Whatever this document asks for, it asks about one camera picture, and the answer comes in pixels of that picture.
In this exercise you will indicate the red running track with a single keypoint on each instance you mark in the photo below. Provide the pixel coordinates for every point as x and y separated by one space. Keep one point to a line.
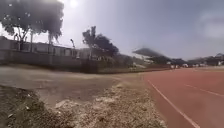
200 108

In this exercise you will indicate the large dark tree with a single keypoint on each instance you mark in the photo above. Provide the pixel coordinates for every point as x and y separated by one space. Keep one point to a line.
36 15

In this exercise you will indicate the low building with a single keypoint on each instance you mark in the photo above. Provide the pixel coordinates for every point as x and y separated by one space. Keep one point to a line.
40 47

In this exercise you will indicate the grey boundary wall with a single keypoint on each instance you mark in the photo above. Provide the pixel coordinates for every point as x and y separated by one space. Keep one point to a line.
36 60

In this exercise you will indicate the distant row of trees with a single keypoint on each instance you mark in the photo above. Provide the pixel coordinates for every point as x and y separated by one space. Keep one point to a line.
200 61

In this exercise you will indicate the lamp pole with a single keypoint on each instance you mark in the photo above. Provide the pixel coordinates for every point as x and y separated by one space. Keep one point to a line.
73 45

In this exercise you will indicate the grandstand with roof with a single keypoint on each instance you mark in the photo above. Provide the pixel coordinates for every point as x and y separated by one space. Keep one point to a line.
146 52

